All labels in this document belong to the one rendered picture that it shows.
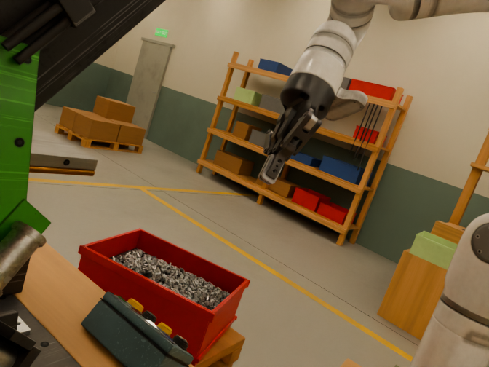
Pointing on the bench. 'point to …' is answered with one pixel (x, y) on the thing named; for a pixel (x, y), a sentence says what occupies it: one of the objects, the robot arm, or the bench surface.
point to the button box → (132, 336)
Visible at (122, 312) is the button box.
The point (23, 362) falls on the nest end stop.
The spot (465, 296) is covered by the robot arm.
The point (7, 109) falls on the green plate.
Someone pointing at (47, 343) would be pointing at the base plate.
